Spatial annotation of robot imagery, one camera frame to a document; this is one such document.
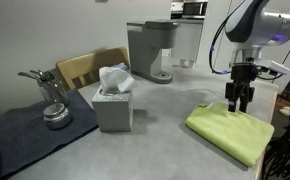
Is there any white tissue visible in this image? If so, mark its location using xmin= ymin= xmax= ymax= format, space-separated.
xmin=99 ymin=63 xmax=137 ymax=94

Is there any wooden chair back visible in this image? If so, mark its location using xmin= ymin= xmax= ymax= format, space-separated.
xmin=56 ymin=47 xmax=129 ymax=90

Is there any coffee pod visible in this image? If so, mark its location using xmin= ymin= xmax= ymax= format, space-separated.
xmin=188 ymin=60 xmax=196 ymax=68
xmin=179 ymin=59 xmax=187 ymax=67

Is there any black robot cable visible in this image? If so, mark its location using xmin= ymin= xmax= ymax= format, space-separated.
xmin=208 ymin=0 xmax=249 ymax=76

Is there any black tripod stand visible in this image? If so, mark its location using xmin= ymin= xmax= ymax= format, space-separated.
xmin=261 ymin=115 xmax=290 ymax=180

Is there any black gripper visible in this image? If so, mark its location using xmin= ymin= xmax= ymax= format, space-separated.
xmin=225 ymin=63 xmax=258 ymax=112

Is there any grey pod coffee maker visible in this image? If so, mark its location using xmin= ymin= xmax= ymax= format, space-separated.
xmin=127 ymin=20 xmax=178 ymax=84

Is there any dark blue cloth mat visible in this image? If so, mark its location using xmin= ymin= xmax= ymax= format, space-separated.
xmin=0 ymin=90 xmax=97 ymax=179

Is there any microwave oven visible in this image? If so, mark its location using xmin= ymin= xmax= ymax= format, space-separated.
xmin=182 ymin=0 xmax=208 ymax=19

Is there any coffee pod far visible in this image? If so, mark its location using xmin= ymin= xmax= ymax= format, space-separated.
xmin=179 ymin=59 xmax=187 ymax=67

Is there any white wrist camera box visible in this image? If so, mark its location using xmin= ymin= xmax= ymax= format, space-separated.
xmin=256 ymin=60 xmax=290 ymax=75

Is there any yellow-green microfiber towel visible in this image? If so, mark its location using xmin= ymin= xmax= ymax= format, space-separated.
xmin=185 ymin=103 xmax=274 ymax=167

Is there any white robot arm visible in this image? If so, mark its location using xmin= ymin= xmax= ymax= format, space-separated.
xmin=225 ymin=0 xmax=290 ymax=112

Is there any round silver metal tin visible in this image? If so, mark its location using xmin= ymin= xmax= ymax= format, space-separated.
xmin=43 ymin=103 xmax=72 ymax=130

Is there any grey tissue box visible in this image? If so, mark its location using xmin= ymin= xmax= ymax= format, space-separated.
xmin=92 ymin=87 xmax=133 ymax=132

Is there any coffee pod near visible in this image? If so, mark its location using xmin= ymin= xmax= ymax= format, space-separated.
xmin=188 ymin=60 xmax=196 ymax=68

